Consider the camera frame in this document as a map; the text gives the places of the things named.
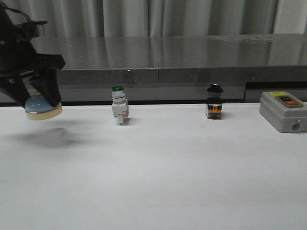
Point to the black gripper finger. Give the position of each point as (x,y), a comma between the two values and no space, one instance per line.
(16,90)
(45,82)

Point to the black selector switch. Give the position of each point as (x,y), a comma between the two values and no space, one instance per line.
(214,102)

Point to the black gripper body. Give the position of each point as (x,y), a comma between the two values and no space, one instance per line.
(17,54)

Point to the blue and cream call bell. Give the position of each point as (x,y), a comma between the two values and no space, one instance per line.
(38,108)

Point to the grey stone counter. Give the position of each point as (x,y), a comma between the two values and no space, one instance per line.
(166,70)

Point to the green pushbutton switch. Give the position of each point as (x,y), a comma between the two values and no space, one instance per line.
(120,106)

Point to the grey push button box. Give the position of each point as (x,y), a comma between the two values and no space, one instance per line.
(284,112)

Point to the grey curtain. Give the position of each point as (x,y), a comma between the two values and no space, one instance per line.
(130,18)

